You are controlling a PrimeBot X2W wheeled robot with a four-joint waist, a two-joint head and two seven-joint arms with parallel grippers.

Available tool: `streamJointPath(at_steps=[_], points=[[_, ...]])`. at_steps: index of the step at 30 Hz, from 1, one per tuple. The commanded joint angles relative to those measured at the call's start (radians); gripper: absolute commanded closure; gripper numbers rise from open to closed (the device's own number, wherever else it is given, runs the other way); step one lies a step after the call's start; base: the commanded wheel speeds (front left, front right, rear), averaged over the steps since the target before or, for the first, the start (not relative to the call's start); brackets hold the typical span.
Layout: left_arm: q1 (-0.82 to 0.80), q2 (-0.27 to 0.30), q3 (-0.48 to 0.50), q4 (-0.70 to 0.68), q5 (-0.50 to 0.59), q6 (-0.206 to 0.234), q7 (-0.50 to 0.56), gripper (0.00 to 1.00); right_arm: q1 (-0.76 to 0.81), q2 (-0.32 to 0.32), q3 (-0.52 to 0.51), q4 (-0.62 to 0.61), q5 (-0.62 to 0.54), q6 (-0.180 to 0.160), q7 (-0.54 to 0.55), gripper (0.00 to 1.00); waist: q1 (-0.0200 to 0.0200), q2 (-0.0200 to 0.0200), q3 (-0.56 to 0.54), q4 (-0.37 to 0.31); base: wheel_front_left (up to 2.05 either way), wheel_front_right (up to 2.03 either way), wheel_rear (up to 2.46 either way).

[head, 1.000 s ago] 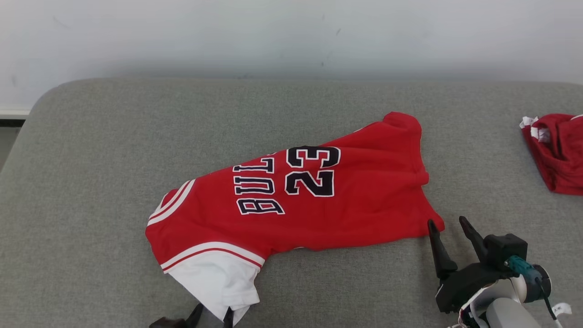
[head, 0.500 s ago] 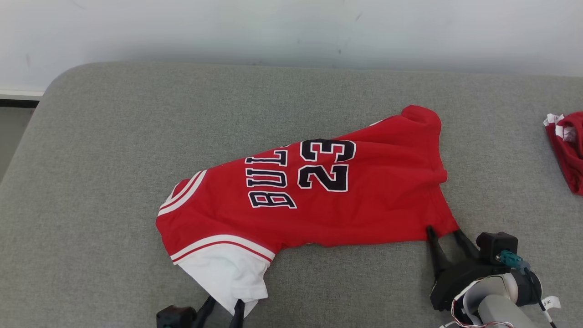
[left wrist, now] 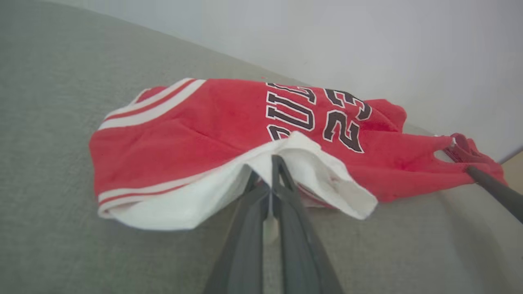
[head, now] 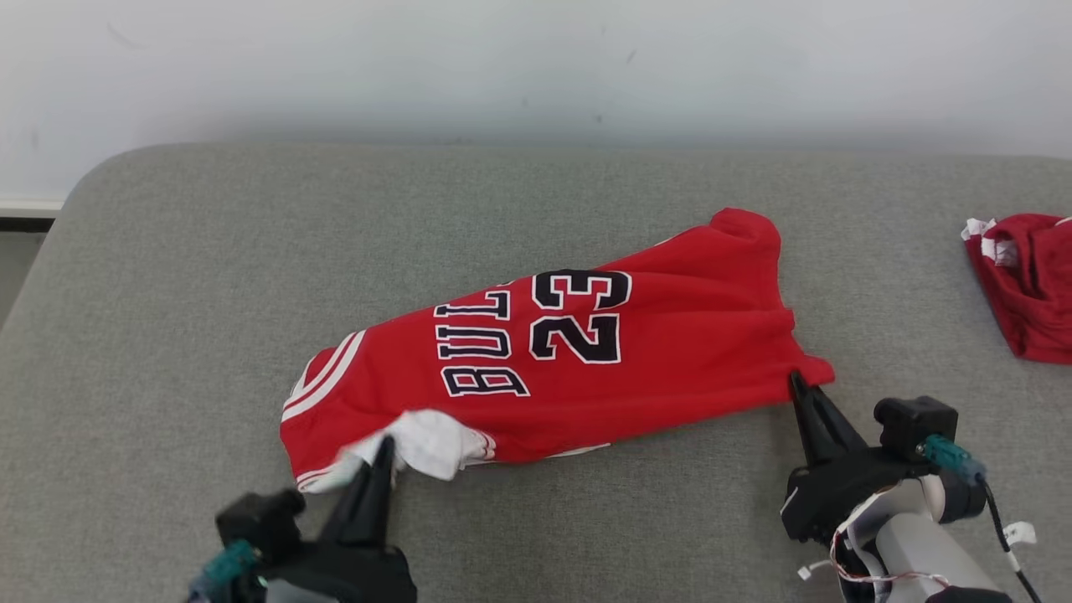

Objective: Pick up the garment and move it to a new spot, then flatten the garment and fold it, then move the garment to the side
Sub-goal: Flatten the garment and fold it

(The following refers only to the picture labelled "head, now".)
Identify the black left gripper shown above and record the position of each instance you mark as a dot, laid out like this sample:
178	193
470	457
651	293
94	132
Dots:
368	578

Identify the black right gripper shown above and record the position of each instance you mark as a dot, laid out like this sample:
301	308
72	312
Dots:
837	494

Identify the red Bulls basketball jersey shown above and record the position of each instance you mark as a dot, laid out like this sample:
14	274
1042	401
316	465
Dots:
687	335

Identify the red white-hemmed shorts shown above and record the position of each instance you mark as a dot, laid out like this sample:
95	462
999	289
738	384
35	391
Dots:
1034	301

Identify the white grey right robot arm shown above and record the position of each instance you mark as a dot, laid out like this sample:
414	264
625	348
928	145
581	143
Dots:
921	553

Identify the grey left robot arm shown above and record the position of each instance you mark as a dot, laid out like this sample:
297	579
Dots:
297	595

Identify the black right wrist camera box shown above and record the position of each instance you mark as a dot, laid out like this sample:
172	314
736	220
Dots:
913	419

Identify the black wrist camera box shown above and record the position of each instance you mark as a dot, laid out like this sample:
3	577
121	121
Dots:
913	419
260	523

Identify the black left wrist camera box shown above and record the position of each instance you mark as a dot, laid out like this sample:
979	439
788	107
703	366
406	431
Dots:
260	523

